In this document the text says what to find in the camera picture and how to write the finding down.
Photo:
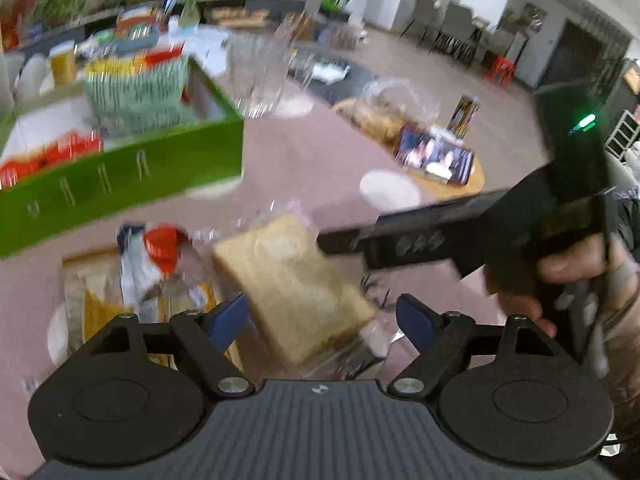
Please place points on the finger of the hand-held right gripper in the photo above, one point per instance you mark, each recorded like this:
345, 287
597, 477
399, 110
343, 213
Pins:
345, 241

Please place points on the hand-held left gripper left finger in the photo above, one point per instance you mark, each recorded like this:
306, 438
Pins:
230, 317

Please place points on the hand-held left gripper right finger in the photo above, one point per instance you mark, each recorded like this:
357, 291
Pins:
417, 320

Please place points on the bread slice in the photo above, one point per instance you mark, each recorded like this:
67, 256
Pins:
290, 280

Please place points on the silver red snack packet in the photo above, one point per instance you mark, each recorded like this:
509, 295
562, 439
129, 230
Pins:
160, 250

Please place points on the brown edged snack packet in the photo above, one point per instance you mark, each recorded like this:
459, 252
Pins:
72, 290

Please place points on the green cardboard box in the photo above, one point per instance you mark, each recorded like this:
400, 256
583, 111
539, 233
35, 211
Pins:
125, 185

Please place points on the light green snack packet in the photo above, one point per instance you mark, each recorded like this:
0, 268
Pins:
135, 95

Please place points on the red yellow striped snack packet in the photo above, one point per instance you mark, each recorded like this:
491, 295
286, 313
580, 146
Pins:
125, 65

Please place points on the person's right hand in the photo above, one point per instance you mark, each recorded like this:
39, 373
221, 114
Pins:
570, 260

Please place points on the round wooden board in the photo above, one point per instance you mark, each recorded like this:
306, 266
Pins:
470, 182

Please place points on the pink dotted tablecloth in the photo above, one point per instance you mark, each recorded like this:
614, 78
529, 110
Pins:
310, 160

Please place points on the smartphone with lit screen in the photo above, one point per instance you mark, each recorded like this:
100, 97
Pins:
435, 155

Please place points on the dark yellow striped carton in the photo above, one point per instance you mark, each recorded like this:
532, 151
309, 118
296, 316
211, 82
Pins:
464, 115

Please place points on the clear bag of bread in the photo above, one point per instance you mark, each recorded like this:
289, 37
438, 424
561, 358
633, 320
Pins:
385, 115

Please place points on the white rack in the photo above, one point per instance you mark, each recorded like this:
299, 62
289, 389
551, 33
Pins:
622, 132

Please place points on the red stool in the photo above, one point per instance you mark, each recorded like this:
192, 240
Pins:
501, 69

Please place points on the dark round low table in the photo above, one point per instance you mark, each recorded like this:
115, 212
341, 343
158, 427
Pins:
362, 77

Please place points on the grey dining chair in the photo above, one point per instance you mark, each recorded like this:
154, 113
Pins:
422, 12
482, 40
455, 27

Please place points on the clear glass cup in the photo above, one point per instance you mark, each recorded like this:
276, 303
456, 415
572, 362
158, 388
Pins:
257, 75

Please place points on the dark low cabinet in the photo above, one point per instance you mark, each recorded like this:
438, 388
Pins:
225, 7

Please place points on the green glass bottle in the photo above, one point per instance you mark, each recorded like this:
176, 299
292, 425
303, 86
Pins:
190, 7

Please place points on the yellow can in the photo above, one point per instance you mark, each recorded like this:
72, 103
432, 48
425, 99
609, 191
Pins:
63, 65

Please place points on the orange box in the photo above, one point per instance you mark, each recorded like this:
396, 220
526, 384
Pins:
135, 20

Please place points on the potted green plant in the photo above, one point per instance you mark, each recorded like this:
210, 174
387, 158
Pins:
62, 7

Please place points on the red decoration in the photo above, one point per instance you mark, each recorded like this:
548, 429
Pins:
9, 25

